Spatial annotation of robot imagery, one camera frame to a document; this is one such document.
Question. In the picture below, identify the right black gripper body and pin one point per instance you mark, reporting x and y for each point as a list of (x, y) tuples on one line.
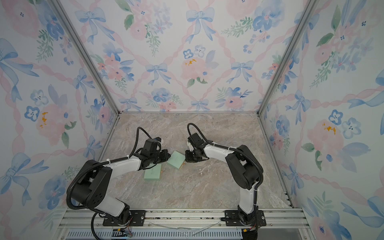
[(195, 154)]

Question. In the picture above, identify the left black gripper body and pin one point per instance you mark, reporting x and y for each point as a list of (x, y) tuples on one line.
[(157, 158)]

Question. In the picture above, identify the small green jewelry box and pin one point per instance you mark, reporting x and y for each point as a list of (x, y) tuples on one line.
[(153, 172)]

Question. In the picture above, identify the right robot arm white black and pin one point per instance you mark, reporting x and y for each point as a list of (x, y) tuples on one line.
[(244, 167)]

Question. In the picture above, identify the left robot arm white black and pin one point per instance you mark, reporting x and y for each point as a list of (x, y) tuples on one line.
[(89, 188)]

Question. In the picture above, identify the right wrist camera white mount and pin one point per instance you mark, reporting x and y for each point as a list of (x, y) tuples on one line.
[(190, 146)]

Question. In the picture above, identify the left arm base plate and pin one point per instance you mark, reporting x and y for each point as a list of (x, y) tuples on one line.
[(133, 218)]

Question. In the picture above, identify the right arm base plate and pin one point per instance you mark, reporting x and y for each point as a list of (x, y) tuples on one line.
[(236, 218)]

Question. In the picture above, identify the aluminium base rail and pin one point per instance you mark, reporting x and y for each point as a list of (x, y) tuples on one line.
[(187, 224)]

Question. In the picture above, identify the aluminium frame post left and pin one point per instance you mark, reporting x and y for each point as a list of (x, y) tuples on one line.
[(64, 19)]

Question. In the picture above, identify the aluminium frame post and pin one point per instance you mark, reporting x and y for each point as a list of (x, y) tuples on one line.
[(64, 19), (286, 57)]

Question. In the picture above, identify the aluminium frame post right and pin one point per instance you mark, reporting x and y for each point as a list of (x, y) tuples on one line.
[(286, 57)]

